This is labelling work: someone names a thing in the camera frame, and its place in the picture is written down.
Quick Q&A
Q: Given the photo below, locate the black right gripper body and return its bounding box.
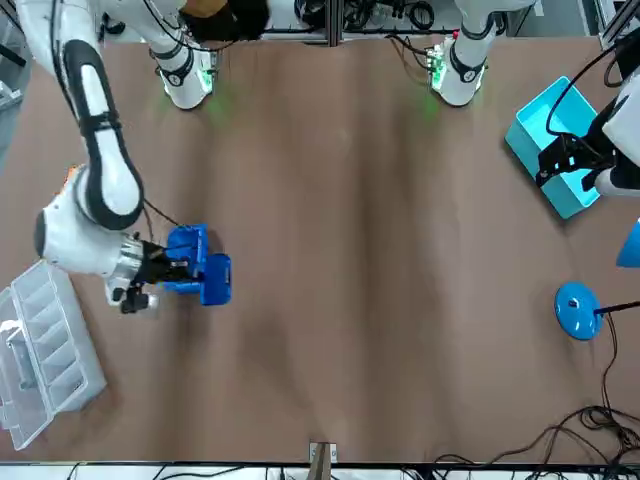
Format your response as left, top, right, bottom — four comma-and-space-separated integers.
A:
138, 240, 176, 285

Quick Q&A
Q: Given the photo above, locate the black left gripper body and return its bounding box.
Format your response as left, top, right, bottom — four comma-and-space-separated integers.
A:
572, 132, 620, 174

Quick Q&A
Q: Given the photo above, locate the small blue parts tray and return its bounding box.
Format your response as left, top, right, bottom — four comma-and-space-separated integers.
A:
199, 253, 234, 307

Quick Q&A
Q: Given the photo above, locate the blue storage box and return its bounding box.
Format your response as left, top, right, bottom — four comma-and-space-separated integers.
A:
163, 222, 211, 297

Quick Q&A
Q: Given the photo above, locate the clear compartment organizer box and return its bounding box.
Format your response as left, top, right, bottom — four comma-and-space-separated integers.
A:
0, 258, 108, 452

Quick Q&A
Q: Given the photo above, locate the cyan plastic bin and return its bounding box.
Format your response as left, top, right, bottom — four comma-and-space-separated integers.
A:
503, 75, 602, 221

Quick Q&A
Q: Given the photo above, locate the person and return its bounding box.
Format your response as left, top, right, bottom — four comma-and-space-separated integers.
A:
177, 0, 272, 45

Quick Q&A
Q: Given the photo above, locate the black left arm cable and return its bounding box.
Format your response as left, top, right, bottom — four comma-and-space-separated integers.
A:
545, 42, 640, 139

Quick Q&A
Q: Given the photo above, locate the black lamp cable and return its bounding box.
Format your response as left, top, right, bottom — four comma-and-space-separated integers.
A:
597, 312, 624, 421

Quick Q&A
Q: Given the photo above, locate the aluminium frame post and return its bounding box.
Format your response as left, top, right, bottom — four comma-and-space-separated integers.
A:
321, 0, 345, 47
308, 441, 338, 480

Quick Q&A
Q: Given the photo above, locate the black cable tangle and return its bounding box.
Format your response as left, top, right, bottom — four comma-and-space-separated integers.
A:
434, 403, 640, 474

